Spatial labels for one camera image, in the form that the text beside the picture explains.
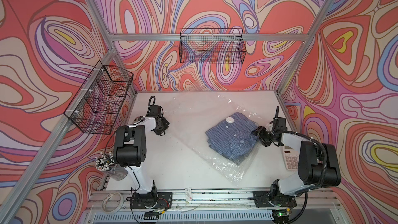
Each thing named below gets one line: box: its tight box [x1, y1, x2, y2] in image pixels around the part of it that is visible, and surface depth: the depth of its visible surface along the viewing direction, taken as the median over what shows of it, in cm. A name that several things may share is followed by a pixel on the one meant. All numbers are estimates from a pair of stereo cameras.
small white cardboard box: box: [185, 187, 193, 202], surface depth 76 cm
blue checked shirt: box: [205, 112, 259, 166], surface depth 92 cm
